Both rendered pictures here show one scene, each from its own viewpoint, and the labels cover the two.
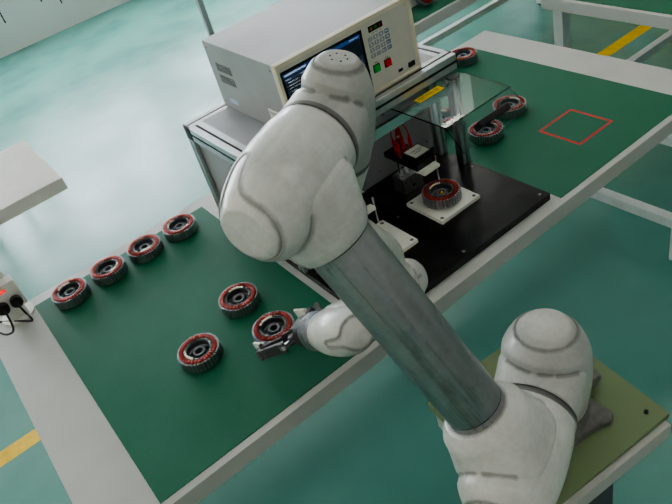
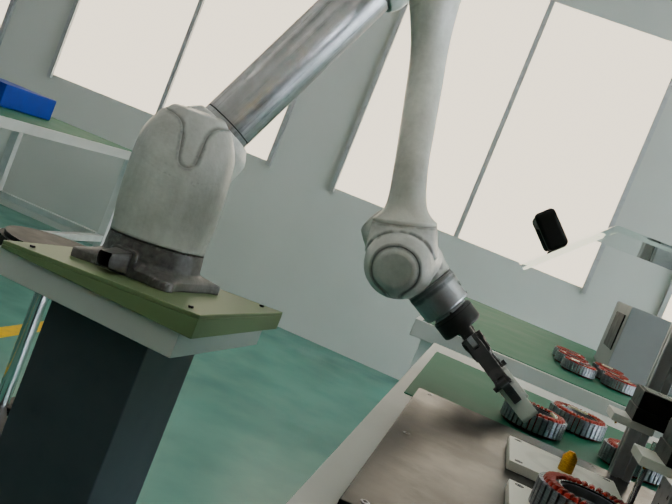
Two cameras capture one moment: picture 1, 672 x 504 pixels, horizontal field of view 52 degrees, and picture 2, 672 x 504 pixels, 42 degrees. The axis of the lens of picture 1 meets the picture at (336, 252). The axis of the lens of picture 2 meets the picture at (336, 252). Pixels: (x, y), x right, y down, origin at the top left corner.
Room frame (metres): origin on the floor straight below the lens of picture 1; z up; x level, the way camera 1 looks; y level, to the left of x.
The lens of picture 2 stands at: (1.87, -1.23, 1.01)
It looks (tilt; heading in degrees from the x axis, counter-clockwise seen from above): 4 degrees down; 128
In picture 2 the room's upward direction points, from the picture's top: 22 degrees clockwise
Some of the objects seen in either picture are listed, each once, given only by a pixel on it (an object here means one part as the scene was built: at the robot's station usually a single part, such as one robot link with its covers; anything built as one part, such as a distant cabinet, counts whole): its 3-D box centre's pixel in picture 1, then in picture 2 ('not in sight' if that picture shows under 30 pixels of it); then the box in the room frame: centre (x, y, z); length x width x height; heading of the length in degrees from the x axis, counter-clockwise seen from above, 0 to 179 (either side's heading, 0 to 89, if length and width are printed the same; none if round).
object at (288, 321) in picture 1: (274, 329); (533, 417); (1.29, 0.21, 0.77); 0.11 x 0.11 x 0.04
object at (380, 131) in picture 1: (371, 136); not in sight; (1.63, -0.18, 1.03); 0.62 x 0.01 x 0.03; 117
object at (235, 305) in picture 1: (239, 299); (633, 461); (1.45, 0.29, 0.77); 0.11 x 0.11 x 0.04
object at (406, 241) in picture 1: (380, 244); (562, 475); (1.49, -0.12, 0.78); 0.15 x 0.15 x 0.01; 27
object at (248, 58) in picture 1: (310, 53); not in sight; (1.84, -0.10, 1.22); 0.44 x 0.39 x 0.20; 117
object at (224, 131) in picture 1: (318, 96); not in sight; (1.83, -0.09, 1.09); 0.68 x 0.44 x 0.05; 117
